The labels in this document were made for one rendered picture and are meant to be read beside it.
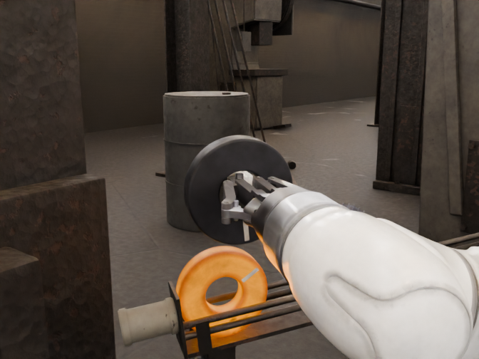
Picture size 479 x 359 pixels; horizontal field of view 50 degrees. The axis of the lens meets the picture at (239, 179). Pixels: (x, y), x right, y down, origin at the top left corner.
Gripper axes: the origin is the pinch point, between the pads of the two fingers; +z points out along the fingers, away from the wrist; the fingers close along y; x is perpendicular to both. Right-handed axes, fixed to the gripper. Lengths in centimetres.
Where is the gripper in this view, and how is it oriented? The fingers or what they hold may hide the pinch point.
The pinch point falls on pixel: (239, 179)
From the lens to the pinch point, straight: 71.9
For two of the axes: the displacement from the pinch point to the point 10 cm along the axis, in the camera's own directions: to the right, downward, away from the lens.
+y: 9.5, -0.7, 3.0
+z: -3.1, -2.6, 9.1
